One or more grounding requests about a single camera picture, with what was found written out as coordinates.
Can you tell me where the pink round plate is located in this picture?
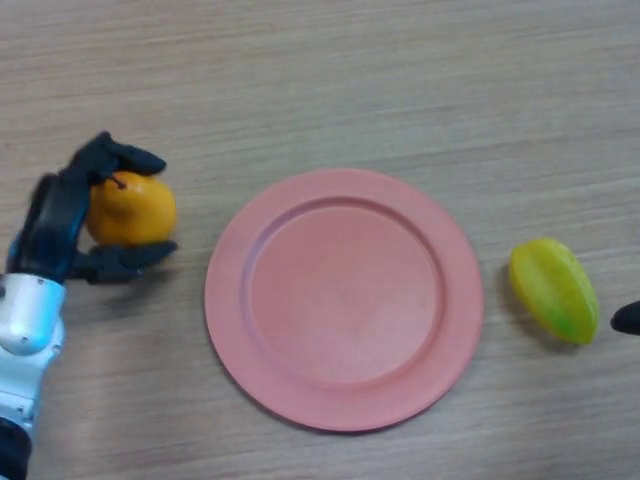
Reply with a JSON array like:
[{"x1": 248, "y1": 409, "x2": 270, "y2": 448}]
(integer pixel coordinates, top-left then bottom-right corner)
[{"x1": 203, "y1": 167, "x2": 485, "y2": 433}]

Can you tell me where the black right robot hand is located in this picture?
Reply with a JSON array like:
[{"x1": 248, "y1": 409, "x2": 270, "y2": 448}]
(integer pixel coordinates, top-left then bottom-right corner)
[{"x1": 611, "y1": 299, "x2": 640, "y2": 337}]

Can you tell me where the yellow-green starfruit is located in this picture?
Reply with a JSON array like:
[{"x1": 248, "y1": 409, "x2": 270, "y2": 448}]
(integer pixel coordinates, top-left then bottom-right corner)
[{"x1": 508, "y1": 237, "x2": 600, "y2": 346}]

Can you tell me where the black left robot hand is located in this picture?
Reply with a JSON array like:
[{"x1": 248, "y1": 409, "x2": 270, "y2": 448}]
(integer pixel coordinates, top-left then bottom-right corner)
[{"x1": 7, "y1": 130, "x2": 179, "y2": 286}]

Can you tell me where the yellow pear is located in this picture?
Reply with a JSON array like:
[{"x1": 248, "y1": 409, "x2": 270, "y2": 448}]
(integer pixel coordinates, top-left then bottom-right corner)
[{"x1": 84, "y1": 171, "x2": 178, "y2": 249}]

